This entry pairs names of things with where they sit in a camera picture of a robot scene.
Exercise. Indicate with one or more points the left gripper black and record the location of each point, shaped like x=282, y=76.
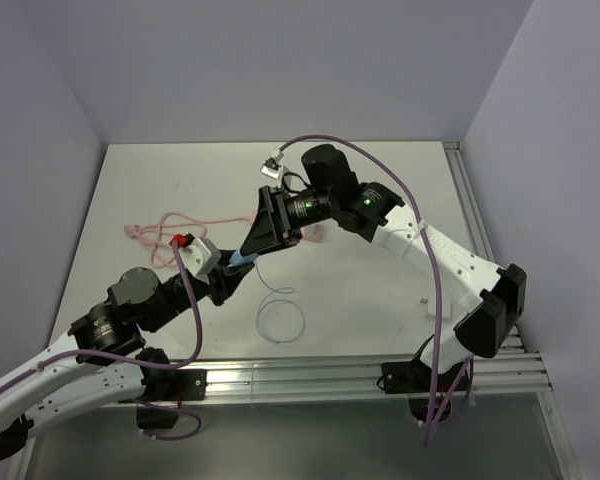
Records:
x=224, y=284

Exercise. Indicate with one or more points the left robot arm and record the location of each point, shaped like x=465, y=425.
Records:
x=103, y=357

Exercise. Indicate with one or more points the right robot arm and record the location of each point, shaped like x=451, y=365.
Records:
x=491, y=296

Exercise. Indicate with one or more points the aluminium side rail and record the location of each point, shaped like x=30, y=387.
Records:
x=475, y=225

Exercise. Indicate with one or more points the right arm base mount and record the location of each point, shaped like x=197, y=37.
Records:
x=413, y=377

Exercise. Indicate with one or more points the aluminium front rail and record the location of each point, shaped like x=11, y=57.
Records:
x=351, y=379

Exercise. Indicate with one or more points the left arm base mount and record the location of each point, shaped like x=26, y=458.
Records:
x=161, y=406

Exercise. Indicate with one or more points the light blue charger plug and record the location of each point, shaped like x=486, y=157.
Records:
x=238, y=259

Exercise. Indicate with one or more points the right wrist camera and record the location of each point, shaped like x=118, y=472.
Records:
x=272, y=167

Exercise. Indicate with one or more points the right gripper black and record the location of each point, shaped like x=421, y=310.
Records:
x=269, y=230

